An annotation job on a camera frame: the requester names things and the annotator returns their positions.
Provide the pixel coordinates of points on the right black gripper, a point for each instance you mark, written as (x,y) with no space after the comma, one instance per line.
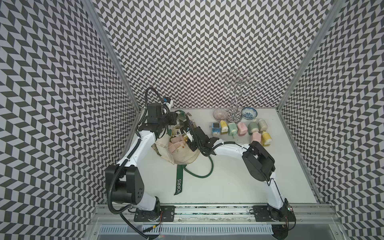
(192,147)

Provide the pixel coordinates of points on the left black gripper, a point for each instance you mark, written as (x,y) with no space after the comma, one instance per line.
(172,123)

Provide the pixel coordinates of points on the blue pencil sharpener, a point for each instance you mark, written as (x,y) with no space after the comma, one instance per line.
(216,129)

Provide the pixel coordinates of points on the pink pencil sharpener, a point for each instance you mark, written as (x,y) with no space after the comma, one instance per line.
(175,143)
(256,137)
(242,129)

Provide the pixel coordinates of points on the cream tote bag green handles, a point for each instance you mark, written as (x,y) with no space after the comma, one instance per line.
(182,156)

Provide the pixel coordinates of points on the cream pencil sharpener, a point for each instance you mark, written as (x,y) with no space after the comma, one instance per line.
(262,125)

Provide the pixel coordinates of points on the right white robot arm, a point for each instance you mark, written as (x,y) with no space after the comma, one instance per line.
(260,165)

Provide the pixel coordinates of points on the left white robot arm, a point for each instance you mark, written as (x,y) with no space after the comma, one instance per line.
(124,183)

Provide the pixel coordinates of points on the pink ceramic bowl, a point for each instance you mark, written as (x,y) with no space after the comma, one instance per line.
(220,115)

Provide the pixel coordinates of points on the blue white ceramic bowl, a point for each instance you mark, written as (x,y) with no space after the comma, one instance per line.
(249,113)

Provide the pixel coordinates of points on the clear glass mug tree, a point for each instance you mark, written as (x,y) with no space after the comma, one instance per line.
(238,85)

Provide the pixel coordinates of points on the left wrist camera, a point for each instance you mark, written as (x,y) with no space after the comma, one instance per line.
(157,109)

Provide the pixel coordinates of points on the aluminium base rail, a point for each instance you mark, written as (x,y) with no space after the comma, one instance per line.
(220,222)

